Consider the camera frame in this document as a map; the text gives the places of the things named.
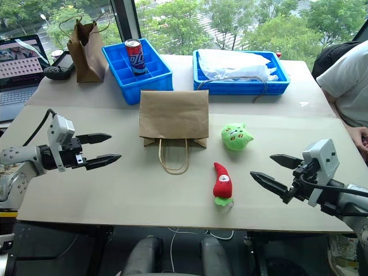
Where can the open laptop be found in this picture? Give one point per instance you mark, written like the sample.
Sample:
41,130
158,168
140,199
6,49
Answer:
20,69

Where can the green plush toy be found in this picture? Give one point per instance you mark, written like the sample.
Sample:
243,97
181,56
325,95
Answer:
235,137

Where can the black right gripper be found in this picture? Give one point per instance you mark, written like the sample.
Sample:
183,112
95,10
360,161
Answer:
296,193

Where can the black backpack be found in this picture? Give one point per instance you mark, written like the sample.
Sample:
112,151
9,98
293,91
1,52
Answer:
330,57

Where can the black handheld game console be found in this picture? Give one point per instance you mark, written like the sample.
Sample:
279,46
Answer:
61,64

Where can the wide brown paper bag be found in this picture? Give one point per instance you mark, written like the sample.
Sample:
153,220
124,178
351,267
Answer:
174,115

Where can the narrow brown paper bag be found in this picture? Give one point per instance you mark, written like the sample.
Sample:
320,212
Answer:
86,57

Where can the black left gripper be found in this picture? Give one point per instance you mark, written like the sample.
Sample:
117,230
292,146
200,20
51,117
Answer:
70,152

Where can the blue shallow plastic crate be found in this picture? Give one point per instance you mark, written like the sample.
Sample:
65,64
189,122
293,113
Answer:
238,86

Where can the red blue soda can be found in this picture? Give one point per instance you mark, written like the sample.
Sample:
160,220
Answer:
137,59

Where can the white plastic bag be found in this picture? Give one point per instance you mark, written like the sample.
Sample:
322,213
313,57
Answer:
233,64

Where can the red chili plush toy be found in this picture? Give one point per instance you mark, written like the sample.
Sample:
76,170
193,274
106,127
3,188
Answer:
222,184

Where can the blue compartment bin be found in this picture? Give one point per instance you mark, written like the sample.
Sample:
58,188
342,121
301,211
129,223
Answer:
155,82

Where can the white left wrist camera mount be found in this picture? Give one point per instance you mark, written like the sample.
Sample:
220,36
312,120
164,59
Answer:
59,126

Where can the dark rounded grey shape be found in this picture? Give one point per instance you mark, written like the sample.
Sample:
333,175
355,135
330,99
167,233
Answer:
215,256
145,256

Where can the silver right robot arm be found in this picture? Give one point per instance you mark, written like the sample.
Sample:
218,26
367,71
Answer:
353,202

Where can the yellow black striped bar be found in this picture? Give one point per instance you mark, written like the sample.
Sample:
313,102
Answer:
8,214

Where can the person in white shirt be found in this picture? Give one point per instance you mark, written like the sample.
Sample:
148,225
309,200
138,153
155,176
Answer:
348,83

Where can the black window frame pillar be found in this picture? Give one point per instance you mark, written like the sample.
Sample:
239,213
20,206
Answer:
126,20

